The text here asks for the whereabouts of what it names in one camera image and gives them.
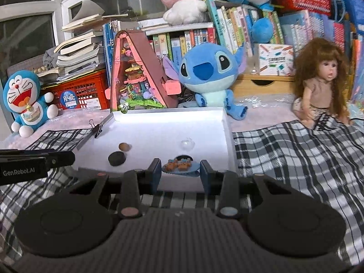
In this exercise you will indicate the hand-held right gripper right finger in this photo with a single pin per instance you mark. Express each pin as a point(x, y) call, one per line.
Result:
point(206, 176)

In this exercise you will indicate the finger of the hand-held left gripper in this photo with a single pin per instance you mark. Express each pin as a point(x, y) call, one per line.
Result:
point(62, 158)

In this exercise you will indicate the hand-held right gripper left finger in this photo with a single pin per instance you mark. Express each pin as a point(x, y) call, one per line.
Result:
point(155, 176)

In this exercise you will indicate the blue clothespin with bears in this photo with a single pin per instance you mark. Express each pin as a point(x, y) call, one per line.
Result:
point(180, 167)

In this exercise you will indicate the black round lid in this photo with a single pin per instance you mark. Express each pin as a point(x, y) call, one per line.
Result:
point(183, 157)
point(116, 159)

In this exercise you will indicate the clear plastic lid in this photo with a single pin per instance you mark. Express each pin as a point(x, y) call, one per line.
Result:
point(187, 145)

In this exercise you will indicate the brown round nut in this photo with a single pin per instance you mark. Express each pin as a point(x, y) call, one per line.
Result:
point(125, 147)

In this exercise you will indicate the white cardboard box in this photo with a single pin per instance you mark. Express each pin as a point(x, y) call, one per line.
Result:
point(148, 130)

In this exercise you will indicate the black binder clip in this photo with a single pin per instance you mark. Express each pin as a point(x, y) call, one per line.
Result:
point(96, 128)

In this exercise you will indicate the blue white cat plush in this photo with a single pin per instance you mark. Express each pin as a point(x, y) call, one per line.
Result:
point(25, 102)

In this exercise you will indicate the red plastic crate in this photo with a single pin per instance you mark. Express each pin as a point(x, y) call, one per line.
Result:
point(85, 91)

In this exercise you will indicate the black white plaid blanket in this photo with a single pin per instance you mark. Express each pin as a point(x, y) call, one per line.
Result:
point(284, 153)

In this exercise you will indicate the pink triangular miniature house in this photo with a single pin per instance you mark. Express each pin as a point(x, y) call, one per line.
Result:
point(136, 76)

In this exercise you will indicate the grey crumpled cloth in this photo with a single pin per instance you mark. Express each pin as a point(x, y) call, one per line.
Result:
point(51, 57)

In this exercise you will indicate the blue alien plush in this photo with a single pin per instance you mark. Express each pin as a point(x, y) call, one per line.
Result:
point(210, 74)

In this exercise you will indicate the wooden drawer box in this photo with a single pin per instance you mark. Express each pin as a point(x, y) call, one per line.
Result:
point(256, 85)

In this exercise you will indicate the stack of worn books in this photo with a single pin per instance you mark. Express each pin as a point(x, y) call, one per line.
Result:
point(79, 51)

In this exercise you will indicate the blue standing folders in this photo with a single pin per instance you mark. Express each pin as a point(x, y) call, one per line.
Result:
point(109, 48)

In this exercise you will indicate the white printed carton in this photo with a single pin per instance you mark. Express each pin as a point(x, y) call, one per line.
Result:
point(275, 59)

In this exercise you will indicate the long-haired baby doll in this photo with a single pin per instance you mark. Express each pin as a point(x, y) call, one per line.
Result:
point(321, 91)

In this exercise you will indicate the row of shelf books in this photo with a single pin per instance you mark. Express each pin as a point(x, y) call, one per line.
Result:
point(227, 25)

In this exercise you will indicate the colourful picture books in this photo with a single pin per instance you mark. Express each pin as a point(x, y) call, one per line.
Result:
point(357, 71)

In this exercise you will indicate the blue patterned bag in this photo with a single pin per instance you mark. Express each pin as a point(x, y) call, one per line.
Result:
point(349, 2)

